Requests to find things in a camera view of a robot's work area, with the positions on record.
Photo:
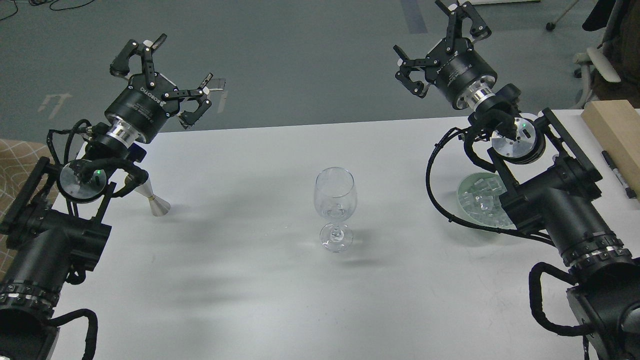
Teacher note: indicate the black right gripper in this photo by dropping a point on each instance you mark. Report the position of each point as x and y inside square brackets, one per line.
[460, 75]

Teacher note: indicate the seated person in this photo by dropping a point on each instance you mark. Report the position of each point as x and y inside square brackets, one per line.
[624, 56]

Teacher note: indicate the clear wine glass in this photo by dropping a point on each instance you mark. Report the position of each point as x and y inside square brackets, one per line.
[335, 200]

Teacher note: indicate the steel cocktail jigger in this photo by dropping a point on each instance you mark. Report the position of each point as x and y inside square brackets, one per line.
[158, 206]

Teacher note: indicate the black marker pen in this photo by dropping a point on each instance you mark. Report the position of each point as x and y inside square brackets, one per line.
[630, 193]

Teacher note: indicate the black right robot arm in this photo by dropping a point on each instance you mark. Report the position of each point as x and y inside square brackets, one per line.
[550, 185]

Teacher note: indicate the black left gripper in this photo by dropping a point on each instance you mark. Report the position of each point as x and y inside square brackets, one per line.
[140, 107]

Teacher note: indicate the green bowl of ice cubes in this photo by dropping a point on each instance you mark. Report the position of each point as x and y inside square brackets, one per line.
[478, 197]

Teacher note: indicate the light wooden block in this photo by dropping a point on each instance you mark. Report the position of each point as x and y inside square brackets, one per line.
[615, 124]

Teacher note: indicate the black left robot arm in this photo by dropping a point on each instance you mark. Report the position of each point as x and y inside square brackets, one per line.
[55, 223]

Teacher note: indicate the beige checkered cloth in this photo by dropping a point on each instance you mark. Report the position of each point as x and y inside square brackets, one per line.
[17, 161]

